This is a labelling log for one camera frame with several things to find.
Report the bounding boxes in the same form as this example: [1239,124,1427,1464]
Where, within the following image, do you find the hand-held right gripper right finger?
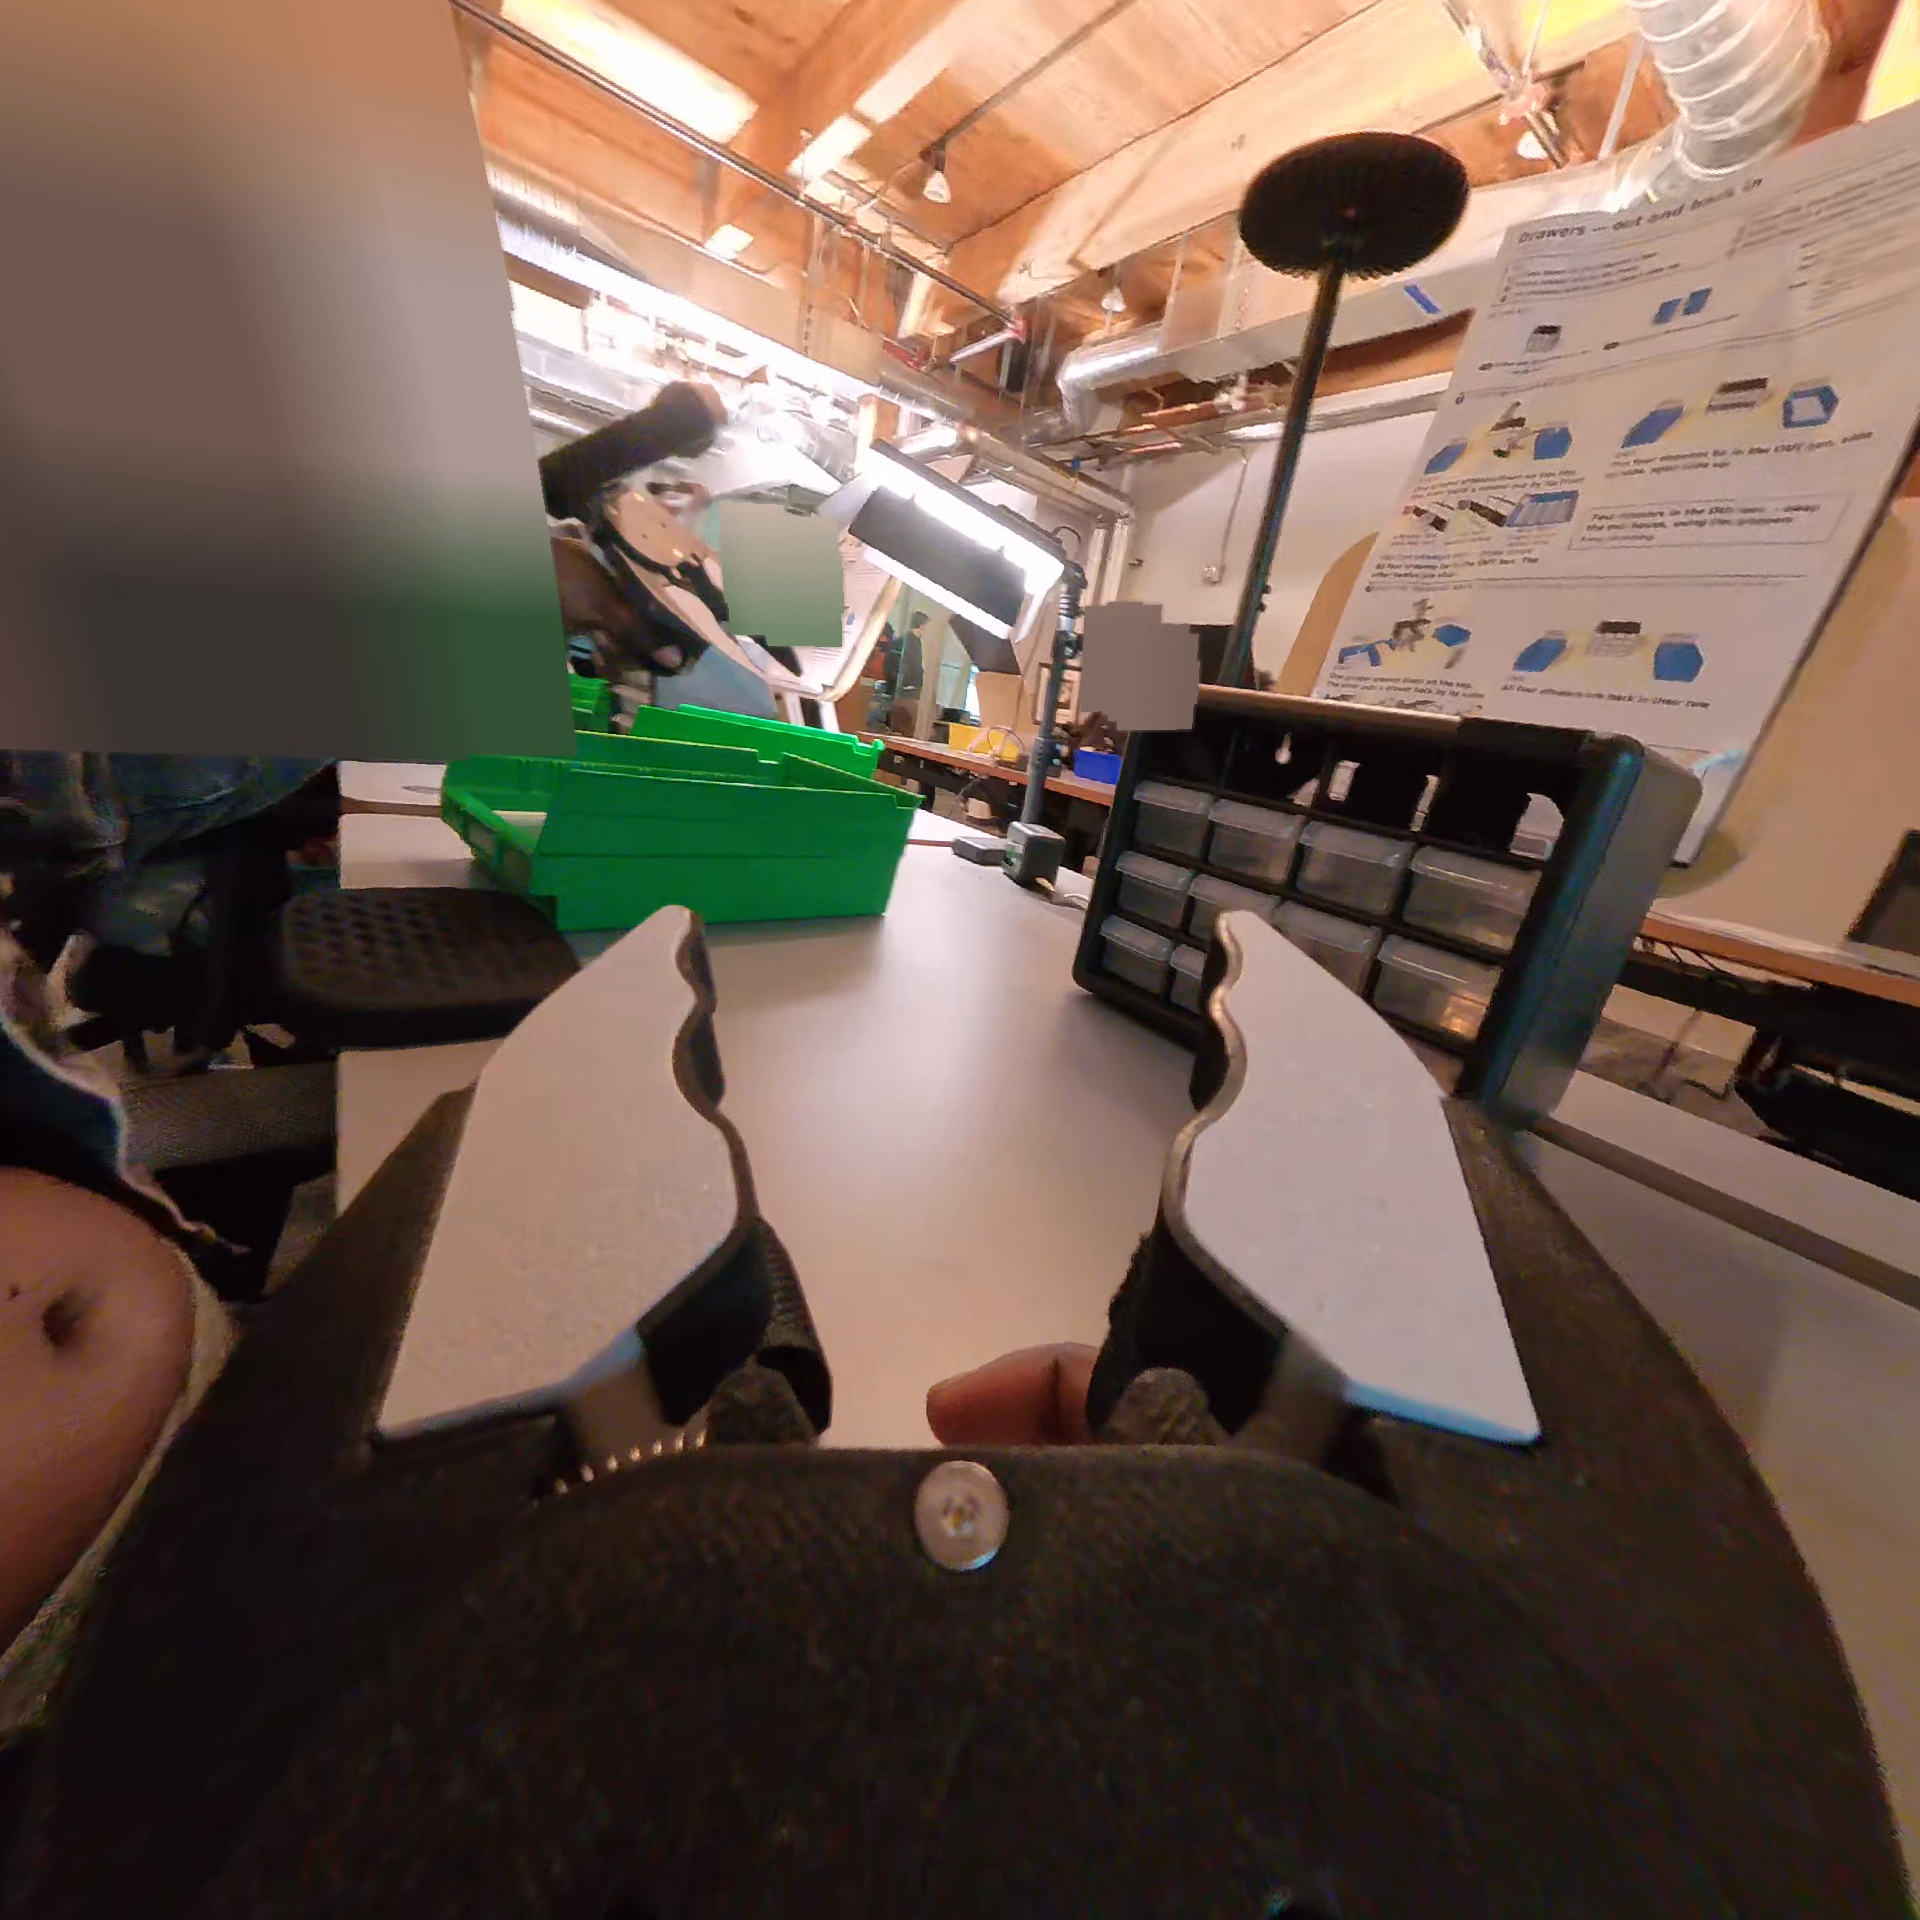
[1161,907,1546,1480]

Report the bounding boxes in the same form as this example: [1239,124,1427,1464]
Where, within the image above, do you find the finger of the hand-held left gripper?
[690,598,794,686]

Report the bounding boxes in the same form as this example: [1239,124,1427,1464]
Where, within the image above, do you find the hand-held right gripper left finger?
[372,904,759,1480]

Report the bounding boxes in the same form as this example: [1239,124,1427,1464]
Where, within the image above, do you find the green plastic bin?
[440,730,923,936]
[569,675,888,782]

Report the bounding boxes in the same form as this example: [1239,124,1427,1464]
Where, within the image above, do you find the rows of small cabinet drawers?
[1099,780,1547,1046]

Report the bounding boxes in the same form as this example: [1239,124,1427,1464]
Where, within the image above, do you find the black drawer cabinet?
[1073,689,1708,1129]

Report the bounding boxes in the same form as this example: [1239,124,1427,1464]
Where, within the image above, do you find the person's left hand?
[548,528,640,662]

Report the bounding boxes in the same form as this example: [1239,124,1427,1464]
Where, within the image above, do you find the person's right hand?
[925,1341,1106,1452]

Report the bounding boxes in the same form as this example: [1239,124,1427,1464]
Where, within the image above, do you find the rectangular studio light panel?
[829,440,1093,682]

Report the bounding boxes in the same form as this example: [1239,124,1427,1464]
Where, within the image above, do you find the wooden workbench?
[879,732,1121,818]

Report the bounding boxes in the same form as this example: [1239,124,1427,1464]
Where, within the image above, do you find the black chair armrest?
[67,884,585,1307]

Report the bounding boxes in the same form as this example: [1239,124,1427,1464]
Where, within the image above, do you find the black light stand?
[1002,526,1095,890]

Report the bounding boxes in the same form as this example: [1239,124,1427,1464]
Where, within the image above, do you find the wooden side table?
[1634,904,1920,1000]

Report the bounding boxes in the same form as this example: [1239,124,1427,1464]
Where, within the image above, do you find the person's bare belly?
[0,1171,201,1630]

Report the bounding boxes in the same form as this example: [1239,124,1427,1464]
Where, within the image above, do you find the dark laptop screen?
[1849,830,1920,958]

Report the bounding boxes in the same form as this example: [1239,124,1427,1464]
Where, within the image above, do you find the black disc-topped pole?
[1212,132,1472,696]

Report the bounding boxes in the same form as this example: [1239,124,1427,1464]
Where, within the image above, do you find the white instruction poster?
[1311,112,1920,752]

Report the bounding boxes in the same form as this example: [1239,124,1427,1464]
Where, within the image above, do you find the silver ventilation duct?
[1627,0,1836,204]

